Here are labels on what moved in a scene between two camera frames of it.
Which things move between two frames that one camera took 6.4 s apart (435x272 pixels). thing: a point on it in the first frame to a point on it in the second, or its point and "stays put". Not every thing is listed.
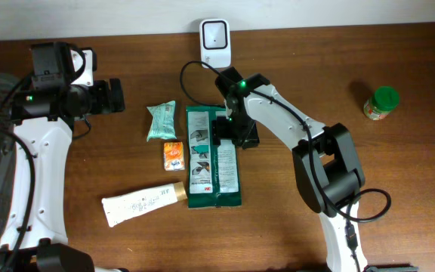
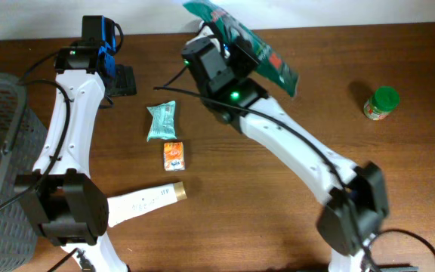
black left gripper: (107, 104) to (127, 82)
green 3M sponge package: (214, 172) to (281, 75)
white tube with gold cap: (125, 206) stays put
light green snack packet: (163, 125) stays put
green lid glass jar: (384, 100) stays put
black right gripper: (221, 131) to (245, 55)
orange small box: (174, 158) stays put
